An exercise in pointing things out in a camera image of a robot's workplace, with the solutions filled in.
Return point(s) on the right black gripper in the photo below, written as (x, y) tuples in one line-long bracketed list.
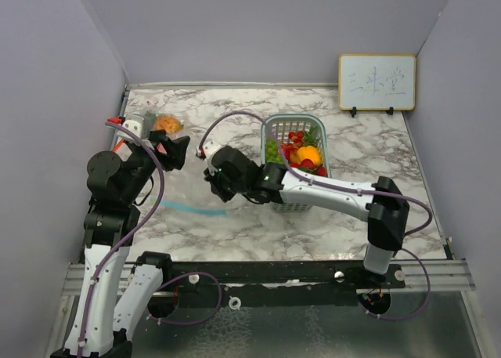
[(213, 177)]

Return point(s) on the small whiteboard with stand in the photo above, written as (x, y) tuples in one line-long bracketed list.
[(376, 82)]

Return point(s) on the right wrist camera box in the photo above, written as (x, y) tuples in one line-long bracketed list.
[(207, 150)]

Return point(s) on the green toy grapes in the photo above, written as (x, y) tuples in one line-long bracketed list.
[(272, 152)]

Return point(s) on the light blue plastic basket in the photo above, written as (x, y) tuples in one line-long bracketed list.
[(278, 126)]

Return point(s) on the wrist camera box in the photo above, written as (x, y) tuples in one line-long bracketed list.
[(207, 150), (139, 125)]

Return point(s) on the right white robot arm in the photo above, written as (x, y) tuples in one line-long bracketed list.
[(380, 205)]

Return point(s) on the blue plastic strip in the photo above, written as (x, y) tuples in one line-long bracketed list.
[(193, 210)]

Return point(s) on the clear zip top bag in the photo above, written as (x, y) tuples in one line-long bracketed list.
[(120, 147)]

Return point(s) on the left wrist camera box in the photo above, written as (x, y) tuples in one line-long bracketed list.
[(139, 125)]

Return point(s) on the yellow toy pepper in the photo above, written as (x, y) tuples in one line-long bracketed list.
[(306, 153)]

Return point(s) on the red toy strawberries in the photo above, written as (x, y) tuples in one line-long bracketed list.
[(306, 165)]

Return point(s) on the orange toy pineapple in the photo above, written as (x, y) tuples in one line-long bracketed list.
[(167, 123)]

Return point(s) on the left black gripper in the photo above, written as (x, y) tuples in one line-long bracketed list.
[(175, 148)]

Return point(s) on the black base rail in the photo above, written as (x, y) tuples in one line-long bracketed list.
[(263, 284)]

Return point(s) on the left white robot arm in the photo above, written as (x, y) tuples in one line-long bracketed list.
[(105, 321)]

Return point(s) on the red toy cherries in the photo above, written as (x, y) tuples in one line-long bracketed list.
[(296, 137)]

